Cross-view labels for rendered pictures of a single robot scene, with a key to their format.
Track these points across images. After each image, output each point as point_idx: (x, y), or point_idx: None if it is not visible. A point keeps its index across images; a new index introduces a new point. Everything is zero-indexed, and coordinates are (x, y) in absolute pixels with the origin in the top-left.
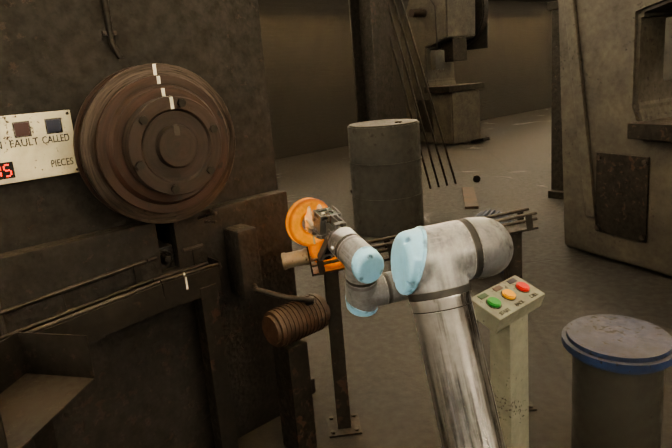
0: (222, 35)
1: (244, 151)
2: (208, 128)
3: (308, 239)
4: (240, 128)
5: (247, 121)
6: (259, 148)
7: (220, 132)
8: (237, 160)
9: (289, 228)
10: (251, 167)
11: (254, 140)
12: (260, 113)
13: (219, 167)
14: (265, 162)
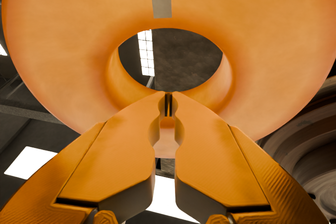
0: None
1: (202, 58)
2: (316, 198)
3: None
4: (200, 84)
5: (188, 88)
6: (176, 56)
7: (280, 162)
8: (217, 50)
9: (321, 83)
10: (195, 34)
11: (182, 67)
12: (168, 91)
13: (308, 121)
14: (169, 35)
